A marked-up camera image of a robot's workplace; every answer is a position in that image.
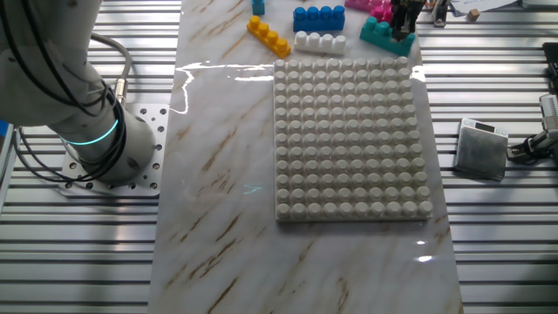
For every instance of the white paper sheet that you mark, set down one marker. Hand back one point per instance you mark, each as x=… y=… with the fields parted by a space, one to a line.
x=488 y=4

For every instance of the small silver camera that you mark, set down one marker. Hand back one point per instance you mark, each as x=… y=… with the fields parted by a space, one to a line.
x=550 y=111

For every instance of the small wooden cube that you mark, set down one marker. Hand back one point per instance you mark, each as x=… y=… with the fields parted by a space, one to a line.
x=473 y=15

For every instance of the light blue three-stud block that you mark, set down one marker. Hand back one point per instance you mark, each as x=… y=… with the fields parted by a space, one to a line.
x=258 y=8

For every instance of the white studded baseplate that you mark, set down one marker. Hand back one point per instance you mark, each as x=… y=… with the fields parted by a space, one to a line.
x=327 y=174

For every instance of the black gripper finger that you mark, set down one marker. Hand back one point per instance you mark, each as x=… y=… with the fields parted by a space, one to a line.
x=410 y=24
x=398 y=28

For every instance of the silver digital scale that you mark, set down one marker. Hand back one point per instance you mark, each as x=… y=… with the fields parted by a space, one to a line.
x=479 y=152

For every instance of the orange-yellow four-stud block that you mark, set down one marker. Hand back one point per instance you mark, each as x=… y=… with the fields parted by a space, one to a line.
x=268 y=37

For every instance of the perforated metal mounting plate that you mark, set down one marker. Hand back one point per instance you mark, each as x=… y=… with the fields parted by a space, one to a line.
x=150 y=118

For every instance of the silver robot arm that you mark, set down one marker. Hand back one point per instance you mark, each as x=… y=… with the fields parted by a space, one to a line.
x=43 y=65

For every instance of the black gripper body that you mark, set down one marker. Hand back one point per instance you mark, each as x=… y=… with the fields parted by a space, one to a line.
x=407 y=6

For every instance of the white four-stud block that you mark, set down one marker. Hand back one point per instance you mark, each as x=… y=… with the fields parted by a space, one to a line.
x=320 y=43

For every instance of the white marble board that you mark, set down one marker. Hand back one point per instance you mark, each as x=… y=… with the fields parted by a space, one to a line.
x=218 y=218

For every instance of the black box device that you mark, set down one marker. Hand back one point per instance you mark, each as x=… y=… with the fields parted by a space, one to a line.
x=553 y=65

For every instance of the teal four-stud block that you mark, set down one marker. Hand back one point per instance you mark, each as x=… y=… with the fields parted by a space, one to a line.
x=375 y=37

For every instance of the magenta three-stud block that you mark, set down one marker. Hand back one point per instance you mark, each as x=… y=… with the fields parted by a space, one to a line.
x=381 y=13

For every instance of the blue four-stud block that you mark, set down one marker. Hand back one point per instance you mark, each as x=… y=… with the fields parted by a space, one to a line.
x=318 y=22

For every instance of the black camera clamp mount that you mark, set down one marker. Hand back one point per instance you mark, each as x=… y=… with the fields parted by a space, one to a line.
x=538 y=144

